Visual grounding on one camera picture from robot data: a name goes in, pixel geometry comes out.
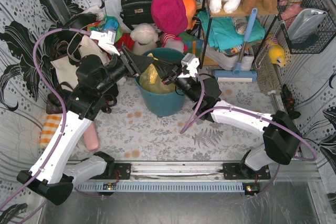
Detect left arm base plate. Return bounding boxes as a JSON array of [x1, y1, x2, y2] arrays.
[[90, 163, 131, 180]]

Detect red fabric bag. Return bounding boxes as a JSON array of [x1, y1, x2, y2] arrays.
[[114, 34, 135, 50]]

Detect pink striped plush doll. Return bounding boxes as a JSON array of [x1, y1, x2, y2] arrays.
[[161, 33, 188, 53]]

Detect white plush lamb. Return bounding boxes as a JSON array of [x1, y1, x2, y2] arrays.
[[130, 23, 159, 55]]

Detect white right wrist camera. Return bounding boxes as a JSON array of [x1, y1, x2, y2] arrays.
[[179, 53, 200, 78]]

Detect dark brown leather bag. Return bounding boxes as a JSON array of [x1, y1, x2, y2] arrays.
[[46, 82, 74, 114]]

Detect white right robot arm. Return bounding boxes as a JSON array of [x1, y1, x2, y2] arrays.
[[153, 59, 300, 178]]

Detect teal folded cloth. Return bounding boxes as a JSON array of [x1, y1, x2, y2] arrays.
[[208, 17, 265, 50]]

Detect colourful striped bag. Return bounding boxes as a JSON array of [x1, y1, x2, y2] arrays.
[[87, 16, 123, 42]]

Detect orange plush toy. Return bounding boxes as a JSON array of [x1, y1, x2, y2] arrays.
[[182, 0, 197, 30]]

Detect yellow-green trash bag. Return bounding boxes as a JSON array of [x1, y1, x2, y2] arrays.
[[139, 64, 175, 94]]

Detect cream canvas tote bag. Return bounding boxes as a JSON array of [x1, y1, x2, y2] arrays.
[[51, 35, 110, 88]]

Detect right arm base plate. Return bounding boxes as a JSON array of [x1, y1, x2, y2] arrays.
[[221, 163, 271, 180]]

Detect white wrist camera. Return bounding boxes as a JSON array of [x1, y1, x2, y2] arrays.
[[90, 30, 120, 56], [179, 53, 200, 78]]

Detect black wire basket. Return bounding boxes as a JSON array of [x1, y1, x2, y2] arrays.
[[277, 0, 335, 54]]

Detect aluminium mounting rail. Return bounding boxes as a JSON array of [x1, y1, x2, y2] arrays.
[[115, 161, 321, 182]]

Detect black leather handbag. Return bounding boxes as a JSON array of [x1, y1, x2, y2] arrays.
[[120, 0, 154, 30]]

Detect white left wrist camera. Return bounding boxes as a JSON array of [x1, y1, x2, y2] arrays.
[[90, 30, 120, 56]]

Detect rainbow striped box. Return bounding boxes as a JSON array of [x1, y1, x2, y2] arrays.
[[180, 32, 204, 58]]

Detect silver foil pouch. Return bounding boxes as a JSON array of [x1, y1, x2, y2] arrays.
[[287, 8, 328, 40]]

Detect pink rolled towel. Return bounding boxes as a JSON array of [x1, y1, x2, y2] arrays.
[[83, 122, 100, 151]]

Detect beige chenille mop head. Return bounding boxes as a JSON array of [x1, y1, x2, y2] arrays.
[[255, 54, 281, 95]]

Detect teal plastic trash bin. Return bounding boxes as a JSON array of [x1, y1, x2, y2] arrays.
[[135, 47, 186, 118]]

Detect yellow plush duck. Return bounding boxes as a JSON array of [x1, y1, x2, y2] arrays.
[[266, 37, 286, 67]]

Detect grey patterned pouch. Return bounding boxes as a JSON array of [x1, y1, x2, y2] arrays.
[[232, 16, 248, 35]]

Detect orange white checked cloth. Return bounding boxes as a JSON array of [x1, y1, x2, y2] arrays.
[[39, 114, 62, 149]]

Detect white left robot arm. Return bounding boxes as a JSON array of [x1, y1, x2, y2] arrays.
[[17, 47, 154, 205]]

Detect black metal shelf rack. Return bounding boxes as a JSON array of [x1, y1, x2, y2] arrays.
[[198, 0, 279, 69]]

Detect black orange toy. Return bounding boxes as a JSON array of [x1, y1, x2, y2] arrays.
[[280, 84, 301, 120]]

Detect blue handled mop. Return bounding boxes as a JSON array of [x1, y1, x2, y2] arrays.
[[214, 8, 258, 82]]

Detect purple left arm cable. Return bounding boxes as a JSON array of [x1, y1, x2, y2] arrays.
[[0, 27, 106, 223]]

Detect magenta fabric bag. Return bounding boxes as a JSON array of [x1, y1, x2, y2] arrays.
[[151, 0, 188, 36]]

